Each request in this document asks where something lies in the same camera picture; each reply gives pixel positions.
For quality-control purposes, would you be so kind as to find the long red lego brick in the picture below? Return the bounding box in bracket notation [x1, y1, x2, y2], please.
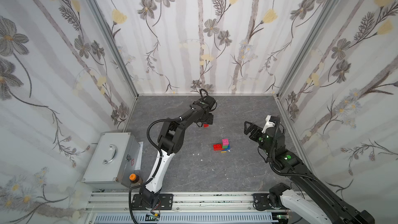
[213, 144, 223, 151]

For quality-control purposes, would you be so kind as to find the white slotted cable duct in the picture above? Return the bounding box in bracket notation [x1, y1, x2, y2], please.
[93, 213, 278, 224]

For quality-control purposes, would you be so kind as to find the black corrugated cable conduit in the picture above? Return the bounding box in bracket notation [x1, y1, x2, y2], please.
[128, 116, 187, 224]

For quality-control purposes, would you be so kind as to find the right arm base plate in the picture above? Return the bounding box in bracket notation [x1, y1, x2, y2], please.
[253, 193, 281, 211]

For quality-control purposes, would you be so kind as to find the pink lego brick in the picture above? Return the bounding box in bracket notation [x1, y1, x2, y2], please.
[222, 139, 229, 146]

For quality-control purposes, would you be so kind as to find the aluminium frame rail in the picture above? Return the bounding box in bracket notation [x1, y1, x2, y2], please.
[83, 191, 312, 215]

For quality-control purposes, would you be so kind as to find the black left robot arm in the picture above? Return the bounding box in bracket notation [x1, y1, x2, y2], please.
[140, 95, 217, 207]

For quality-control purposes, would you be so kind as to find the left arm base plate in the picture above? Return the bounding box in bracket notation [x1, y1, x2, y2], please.
[130, 194, 174, 211]

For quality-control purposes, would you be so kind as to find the small green circuit board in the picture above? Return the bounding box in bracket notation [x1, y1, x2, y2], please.
[145, 213, 160, 222]

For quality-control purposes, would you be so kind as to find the grey metal control box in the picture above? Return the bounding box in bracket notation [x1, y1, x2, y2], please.
[83, 132, 143, 190]

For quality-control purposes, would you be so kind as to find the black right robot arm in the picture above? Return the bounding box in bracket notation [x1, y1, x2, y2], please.
[244, 121, 375, 224]

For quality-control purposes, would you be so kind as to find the orange emergency stop button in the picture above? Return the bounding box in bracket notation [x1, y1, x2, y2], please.
[129, 173, 142, 184]

